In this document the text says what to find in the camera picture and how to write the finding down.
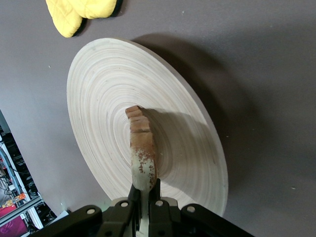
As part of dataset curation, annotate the magenta box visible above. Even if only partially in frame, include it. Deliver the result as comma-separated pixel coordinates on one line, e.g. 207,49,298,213
0,204,28,237

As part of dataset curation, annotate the round wooden plate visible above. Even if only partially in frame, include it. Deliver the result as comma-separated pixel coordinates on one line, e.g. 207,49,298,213
66,37,229,218

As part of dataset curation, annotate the brown toast slice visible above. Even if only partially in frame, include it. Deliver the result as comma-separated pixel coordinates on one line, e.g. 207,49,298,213
125,105,158,237

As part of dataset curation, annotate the aluminium shelf frame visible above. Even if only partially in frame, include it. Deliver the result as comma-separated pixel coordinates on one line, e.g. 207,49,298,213
0,108,46,232

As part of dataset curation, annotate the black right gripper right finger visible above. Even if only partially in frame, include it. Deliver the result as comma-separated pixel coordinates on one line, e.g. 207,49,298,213
148,178,188,237

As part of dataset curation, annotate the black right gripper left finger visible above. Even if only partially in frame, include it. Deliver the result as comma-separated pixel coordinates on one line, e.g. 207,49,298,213
98,184,141,237

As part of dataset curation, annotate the yellow quilted oven mitt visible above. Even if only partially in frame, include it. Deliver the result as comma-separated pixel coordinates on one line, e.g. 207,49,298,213
78,0,123,20
45,0,84,39

